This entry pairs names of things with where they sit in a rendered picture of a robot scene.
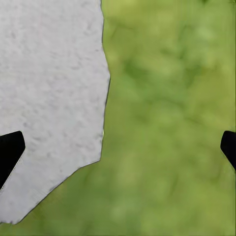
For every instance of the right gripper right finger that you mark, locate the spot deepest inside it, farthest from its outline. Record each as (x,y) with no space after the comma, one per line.
(228,146)

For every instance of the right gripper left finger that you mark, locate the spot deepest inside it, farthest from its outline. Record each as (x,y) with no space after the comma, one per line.
(12,146)

